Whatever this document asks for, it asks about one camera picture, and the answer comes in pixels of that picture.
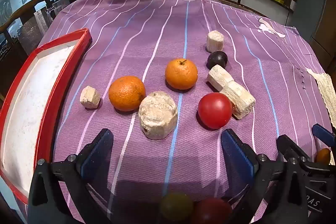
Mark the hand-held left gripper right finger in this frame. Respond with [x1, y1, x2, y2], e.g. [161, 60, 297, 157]
[221, 128, 310, 224]

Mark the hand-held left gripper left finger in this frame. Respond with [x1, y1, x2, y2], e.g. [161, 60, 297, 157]
[28, 128, 114, 224]

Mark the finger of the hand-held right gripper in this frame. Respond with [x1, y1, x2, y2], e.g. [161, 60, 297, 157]
[312, 123, 336, 148]
[276, 134, 336, 180]

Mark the small orange kumquat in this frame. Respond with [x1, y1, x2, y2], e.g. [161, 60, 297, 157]
[316, 148, 331, 165]

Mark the small sugarcane chunk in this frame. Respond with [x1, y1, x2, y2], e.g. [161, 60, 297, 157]
[80, 86, 101, 109]

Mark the orange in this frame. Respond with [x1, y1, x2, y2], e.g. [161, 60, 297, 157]
[165, 58, 198, 90]
[108, 76, 146, 112]

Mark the green grape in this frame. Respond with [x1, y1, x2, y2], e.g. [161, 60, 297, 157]
[159, 193, 194, 222]

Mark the red-rimmed white tray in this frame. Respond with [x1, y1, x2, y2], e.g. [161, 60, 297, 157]
[0, 28, 93, 205]

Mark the white lace cloth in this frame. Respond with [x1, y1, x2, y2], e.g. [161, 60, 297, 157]
[306, 68, 336, 132]

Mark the red tomato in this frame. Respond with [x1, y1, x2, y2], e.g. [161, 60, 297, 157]
[198, 92, 233, 130]
[190, 198, 234, 224]

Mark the long sugarcane chunk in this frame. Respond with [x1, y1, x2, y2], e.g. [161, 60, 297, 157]
[220, 81, 256, 120]

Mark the large sugarcane chunk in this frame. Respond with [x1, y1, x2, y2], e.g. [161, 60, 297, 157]
[138, 91, 178, 140]

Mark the dark purple plum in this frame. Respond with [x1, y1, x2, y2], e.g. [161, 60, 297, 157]
[206, 50, 228, 69]

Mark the purple striped tablecloth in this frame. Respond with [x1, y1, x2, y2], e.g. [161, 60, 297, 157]
[39, 0, 336, 224]

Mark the white booklet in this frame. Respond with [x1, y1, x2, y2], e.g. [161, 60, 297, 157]
[34, 10, 50, 35]

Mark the clear glass pitcher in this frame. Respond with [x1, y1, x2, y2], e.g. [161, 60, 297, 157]
[46, 1, 63, 20]

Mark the curved-back wooden chair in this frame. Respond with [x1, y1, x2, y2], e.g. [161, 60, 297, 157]
[0, 0, 57, 56]

